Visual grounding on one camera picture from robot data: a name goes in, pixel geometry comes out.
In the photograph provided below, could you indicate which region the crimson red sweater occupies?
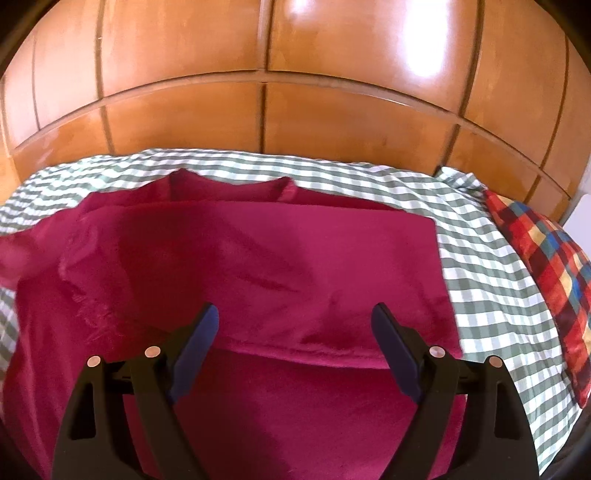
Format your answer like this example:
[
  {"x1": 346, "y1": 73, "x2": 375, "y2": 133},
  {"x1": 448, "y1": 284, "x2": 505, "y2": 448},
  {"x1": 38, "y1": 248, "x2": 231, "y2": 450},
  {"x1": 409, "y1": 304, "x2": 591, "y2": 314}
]
[{"x1": 1, "y1": 170, "x2": 461, "y2": 479}]

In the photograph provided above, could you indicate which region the green white checkered bedsheet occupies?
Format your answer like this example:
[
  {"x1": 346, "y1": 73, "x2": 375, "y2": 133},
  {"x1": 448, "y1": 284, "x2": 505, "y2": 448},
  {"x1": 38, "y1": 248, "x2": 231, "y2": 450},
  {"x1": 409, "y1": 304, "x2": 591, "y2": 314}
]
[{"x1": 1, "y1": 149, "x2": 582, "y2": 473}]

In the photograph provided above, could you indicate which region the multicolour plaid pillow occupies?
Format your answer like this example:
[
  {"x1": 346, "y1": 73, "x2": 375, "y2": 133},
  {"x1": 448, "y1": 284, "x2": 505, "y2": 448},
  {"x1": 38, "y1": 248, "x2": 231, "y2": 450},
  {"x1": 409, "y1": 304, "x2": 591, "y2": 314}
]
[{"x1": 484, "y1": 189, "x2": 590, "y2": 408}]

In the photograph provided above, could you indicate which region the white bedside board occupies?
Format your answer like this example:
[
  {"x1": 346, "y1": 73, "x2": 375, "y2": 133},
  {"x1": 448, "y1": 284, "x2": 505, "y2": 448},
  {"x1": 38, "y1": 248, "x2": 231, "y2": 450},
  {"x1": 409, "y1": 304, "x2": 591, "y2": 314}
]
[{"x1": 562, "y1": 193, "x2": 591, "y2": 236}]

